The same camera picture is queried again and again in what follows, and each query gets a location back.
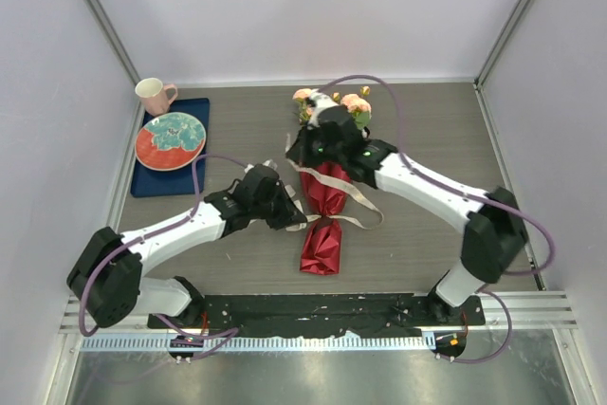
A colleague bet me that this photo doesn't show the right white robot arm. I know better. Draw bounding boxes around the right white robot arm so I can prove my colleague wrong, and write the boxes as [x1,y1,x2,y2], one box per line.
[285,106,528,324]

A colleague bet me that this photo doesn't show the pink fake flower bouquet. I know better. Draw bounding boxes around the pink fake flower bouquet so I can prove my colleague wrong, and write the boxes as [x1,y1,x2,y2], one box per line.
[292,86,372,137]

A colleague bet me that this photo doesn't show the red wrapping paper sheet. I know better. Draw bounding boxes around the red wrapping paper sheet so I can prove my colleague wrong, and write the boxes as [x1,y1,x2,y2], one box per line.
[300,172,348,276]

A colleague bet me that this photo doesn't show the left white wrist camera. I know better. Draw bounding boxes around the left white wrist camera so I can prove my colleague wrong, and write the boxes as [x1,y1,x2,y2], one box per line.
[264,159,278,171]

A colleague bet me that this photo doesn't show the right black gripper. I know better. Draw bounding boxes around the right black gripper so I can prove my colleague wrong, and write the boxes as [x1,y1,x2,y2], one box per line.
[287,121,345,169]

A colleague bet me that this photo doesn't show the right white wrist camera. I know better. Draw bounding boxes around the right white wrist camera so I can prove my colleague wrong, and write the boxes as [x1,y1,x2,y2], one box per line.
[304,90,340,127]

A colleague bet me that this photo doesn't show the pink ceramic mug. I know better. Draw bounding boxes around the pink ceramic mug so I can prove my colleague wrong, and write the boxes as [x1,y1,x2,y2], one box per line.
[135,78,178,117]

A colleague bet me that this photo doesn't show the cream ribbon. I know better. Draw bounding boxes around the cream ribbon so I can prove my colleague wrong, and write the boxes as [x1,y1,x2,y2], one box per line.
[285,134,384,230]

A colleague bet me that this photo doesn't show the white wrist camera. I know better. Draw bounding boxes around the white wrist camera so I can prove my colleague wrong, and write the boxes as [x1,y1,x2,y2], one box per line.
[264,159,278,171]
[304,90,340,127]

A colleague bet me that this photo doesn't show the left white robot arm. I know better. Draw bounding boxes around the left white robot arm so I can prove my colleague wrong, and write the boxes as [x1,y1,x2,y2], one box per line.
[66,163,306,337]

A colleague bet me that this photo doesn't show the perforated metal rail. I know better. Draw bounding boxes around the perforated metal rail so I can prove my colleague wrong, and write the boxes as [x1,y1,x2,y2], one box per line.
[81,332,435,353]

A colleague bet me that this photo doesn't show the red and teal plate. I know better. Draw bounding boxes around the red and teal plate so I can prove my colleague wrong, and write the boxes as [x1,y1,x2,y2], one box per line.
[135,112,207,172]

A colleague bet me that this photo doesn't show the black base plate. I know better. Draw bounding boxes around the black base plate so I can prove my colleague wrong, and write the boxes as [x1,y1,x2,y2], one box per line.
[171,293,486,339]

